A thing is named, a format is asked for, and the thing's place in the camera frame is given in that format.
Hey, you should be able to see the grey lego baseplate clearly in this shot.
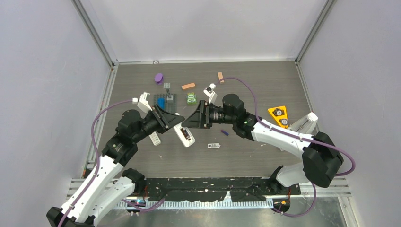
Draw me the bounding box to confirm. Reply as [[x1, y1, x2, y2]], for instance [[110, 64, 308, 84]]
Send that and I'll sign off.
[[153, 93, 177, 114]]

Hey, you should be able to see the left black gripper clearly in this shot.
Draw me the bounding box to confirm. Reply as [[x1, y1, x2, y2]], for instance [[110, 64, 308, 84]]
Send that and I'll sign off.
[[132, 104, 183, 143]]

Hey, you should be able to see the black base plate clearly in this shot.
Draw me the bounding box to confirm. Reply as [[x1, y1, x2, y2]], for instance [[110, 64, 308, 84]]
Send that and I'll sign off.
[[141, 177, 301, 202]]

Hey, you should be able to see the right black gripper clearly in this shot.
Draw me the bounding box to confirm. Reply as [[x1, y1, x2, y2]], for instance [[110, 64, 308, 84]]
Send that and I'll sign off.
[[182, 101, 235, 130]]

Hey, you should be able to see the white metronome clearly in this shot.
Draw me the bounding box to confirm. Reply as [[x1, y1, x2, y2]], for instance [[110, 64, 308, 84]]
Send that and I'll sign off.
[[288, 112, 318, 134]]

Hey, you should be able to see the dark AAA battery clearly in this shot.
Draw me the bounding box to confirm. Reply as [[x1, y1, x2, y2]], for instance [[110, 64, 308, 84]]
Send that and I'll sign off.
[[182, 127, 191, 140]]

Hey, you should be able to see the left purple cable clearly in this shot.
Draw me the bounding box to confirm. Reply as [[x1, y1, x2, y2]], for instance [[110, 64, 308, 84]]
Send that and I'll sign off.
[[56, 98, 135, 227]]

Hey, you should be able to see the orange wooden block right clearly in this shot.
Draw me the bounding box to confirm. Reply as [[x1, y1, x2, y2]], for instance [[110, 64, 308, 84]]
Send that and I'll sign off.
[[217, 72, 225, 84]]

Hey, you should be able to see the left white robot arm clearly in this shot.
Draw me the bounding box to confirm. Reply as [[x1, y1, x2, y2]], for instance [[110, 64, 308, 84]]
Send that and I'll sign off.
[[46, 105, 184, 227]]

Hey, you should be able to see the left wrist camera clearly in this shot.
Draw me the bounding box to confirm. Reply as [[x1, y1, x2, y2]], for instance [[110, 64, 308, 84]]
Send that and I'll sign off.
[[131, 92, 152, 113]]

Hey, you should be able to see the purple blue AAA battery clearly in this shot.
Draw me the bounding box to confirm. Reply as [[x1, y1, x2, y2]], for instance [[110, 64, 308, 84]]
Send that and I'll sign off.
[[220, 130, 229, 136]]

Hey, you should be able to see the orange wooden block left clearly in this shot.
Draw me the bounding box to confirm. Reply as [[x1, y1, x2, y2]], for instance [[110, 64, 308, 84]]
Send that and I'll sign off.
[[181, 83, 196, 90]]

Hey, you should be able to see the grey lego tower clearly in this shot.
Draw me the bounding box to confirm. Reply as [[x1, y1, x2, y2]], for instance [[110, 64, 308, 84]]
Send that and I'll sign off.
[[163, 83, 174, 101]]

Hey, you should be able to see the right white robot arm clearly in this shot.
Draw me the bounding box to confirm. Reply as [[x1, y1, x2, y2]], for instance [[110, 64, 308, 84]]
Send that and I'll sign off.
[[182, 94, 344, 194]]

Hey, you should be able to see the white remote control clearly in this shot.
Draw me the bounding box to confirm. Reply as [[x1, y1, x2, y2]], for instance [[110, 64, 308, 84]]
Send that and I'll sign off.
[[149, 132, 161, 146], [174, 121, 195, 148]]

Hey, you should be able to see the blue lego brick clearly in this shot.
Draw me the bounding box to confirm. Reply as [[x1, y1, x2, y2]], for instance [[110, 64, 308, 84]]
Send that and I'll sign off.
[[157, 98, 165, 110]]

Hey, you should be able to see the purple plastic piece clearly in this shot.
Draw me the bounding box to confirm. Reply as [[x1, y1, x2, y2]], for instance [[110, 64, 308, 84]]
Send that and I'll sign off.
[[154, 73, 164, 85]]

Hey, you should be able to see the orange wooden block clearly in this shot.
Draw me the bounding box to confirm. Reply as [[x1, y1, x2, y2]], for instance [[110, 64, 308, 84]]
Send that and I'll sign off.
[[181, 83, 196, 90], [217, 72, 225, 84]]

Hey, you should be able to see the green owl toy block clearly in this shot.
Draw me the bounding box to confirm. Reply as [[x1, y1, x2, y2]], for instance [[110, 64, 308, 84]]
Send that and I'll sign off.
[[186, 92, 197, 105]]

